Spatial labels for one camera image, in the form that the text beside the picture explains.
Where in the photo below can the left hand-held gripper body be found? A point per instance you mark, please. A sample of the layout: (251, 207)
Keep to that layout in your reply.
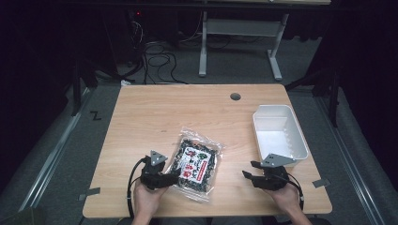
(152, 175)

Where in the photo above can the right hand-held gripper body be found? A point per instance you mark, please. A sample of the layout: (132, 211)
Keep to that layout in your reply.
(272, 178)

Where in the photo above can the clear packet of dried seaweed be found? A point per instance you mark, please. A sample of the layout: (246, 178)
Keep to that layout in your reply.
(197, 162)

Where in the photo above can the person's right hand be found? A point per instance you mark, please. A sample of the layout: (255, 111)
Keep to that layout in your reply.
(285, 198)

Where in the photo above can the person's left hand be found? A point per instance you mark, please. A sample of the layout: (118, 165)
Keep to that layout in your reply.
(148, 200)

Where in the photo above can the white plastic bin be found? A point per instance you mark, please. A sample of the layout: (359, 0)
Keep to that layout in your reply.
(278, 137)

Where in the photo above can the grey tape strip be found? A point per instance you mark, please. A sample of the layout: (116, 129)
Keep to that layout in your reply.
(89, 193)
(321, 182)

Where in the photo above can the white plug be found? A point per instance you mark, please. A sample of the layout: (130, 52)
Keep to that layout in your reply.
(125, 82)

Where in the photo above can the black metal stand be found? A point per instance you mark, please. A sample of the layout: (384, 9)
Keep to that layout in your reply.
(334, 93)
(77, 87)

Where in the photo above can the aluminium floor rail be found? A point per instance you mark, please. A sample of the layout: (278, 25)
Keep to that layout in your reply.
(353, 156)
(53, 156)

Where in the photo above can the white metal desk frame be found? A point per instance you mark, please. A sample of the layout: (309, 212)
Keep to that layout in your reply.
(241, 28)

